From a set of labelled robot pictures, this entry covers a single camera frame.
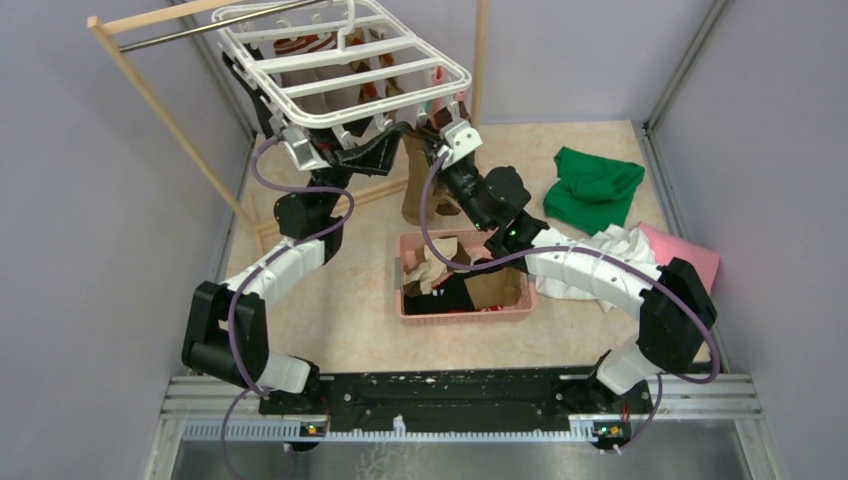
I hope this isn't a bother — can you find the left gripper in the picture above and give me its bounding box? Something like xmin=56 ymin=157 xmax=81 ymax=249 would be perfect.
xmin=304 ymin=97 xmax=405 ymax=219

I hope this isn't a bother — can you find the plain tan brown sock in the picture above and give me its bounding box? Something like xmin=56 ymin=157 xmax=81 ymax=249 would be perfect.
xmin=401 ymin=129 xmax=455 ymax=226

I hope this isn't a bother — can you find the white plastic clip hanger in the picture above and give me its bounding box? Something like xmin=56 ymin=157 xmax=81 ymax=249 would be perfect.
xmin=211 ymin=1 xmax=451 ymax=121

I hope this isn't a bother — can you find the brown striped sock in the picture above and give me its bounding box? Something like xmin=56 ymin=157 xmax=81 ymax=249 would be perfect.
xmin=426 ymin=102 xmax=471 ymax=134

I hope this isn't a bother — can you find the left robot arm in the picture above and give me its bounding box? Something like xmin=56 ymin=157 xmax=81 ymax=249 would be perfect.
xmin=181 ymin=121 xmax=408 ymax=414

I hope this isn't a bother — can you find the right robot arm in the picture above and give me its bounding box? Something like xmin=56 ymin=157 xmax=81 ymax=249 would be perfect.
xmin=425 ymin=149 xmax=721 ymax=412

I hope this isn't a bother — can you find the pile of socks in basket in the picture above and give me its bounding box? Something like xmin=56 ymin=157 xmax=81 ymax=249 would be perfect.
xmin=401 ymin=235 xmax=528 ymax=317

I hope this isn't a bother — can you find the pink plastic basket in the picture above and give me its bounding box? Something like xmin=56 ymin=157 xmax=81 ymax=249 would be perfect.
xmin=395 ymin=229 xmax=539 ymax=327

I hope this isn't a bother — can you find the orange brown argyle sock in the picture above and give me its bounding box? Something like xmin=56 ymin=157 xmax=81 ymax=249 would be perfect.
xmin=351 ymin=29 xmax=412 ymax=124

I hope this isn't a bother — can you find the black hanging sock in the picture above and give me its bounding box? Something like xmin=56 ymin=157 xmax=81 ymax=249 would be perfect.
xmin=221 ymin=52 xmax=280 ymax=138

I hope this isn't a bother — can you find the green shirt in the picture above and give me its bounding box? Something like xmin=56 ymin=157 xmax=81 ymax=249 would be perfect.
xmin=542 ymin=147 xmax=645 ymax=235

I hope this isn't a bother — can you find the white cloth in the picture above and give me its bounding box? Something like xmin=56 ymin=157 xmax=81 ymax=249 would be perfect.
xmin=525 ymin=225 xmax=661 ymax=318

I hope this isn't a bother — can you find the pink cloth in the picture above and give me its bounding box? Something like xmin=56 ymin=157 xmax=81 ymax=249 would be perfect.
xmin=638 ymin=222 xmax=721 ymax=293

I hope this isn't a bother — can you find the wooden clothes rack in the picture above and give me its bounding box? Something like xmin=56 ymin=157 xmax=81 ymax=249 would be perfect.
xmin=87 ymin=1 xmax=489 ymax=243

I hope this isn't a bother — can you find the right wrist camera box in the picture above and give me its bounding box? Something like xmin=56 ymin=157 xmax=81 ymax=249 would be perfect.
xmin=437 ymin=119 xmax=483 ymax=169

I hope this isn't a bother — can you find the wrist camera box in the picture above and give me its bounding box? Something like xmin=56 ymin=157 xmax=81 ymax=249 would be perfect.
xmin=437 ymin=119 xmax=483 ymax=169
xmin=280 ymin=126 xmax=329 ymax=171

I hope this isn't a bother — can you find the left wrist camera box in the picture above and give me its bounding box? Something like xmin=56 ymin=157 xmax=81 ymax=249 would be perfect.
xmin=280 ymin=126 xmax=329 ymax=171

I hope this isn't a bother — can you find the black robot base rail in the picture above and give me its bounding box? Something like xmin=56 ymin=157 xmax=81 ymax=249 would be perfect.
xmin=165 ymin=367 xmax=763 ymax=455

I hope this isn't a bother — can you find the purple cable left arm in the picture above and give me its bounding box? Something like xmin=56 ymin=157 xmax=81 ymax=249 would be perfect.
xmin=218 ymin=135 xmax=356 ymax=480

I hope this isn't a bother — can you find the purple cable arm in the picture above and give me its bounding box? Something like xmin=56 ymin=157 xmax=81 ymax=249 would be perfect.
xmin=218 ymin=135 xmax=356 ymax=480
xmin=418 ymin=152 xmax=722 ymax=455

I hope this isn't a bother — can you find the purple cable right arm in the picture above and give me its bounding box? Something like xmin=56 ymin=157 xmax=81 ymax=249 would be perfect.
xmin=418 ymin=152 xmax=722 ymax=455

